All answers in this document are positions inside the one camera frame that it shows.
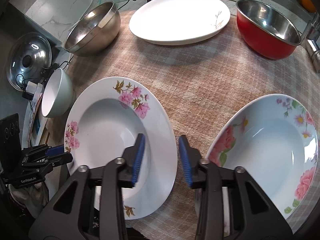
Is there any red steel bowl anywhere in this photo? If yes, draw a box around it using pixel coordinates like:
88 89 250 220
236 0 302 60

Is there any white teal ceramic bowl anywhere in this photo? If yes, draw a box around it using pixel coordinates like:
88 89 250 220
41 68 75 118

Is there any bluish floral deep plate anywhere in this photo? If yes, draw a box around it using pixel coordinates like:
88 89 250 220
206 94 319 232

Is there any orange fruit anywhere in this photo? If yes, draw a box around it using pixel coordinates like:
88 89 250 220
298 0 317 13

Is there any pink plaid cloth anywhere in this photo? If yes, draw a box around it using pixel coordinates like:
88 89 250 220
44 10 320 240

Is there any steel pot lid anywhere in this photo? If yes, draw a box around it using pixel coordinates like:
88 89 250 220
5 32 52 92

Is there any white oval plate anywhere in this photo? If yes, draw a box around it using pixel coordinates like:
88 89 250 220
129 0 231 46

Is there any left gloved hand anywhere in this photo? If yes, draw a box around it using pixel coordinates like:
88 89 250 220
9 182 49 218

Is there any stainless steel bowl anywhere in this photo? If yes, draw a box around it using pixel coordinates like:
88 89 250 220
63 2 121 56

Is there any pink flower deep plate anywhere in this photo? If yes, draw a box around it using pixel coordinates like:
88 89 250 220
64 76 177 220

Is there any chrome kitchen faucet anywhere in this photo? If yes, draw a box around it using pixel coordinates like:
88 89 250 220
301 12 319 74

